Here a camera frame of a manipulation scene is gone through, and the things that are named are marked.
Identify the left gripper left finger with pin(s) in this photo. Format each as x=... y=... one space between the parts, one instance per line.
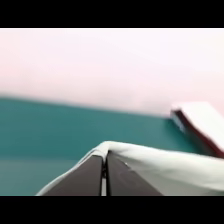
x=85 y=180

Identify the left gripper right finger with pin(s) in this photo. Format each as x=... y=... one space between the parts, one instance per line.
x=125 y=181

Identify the white T-shirt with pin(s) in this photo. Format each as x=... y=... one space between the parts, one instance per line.
x=180 y=170

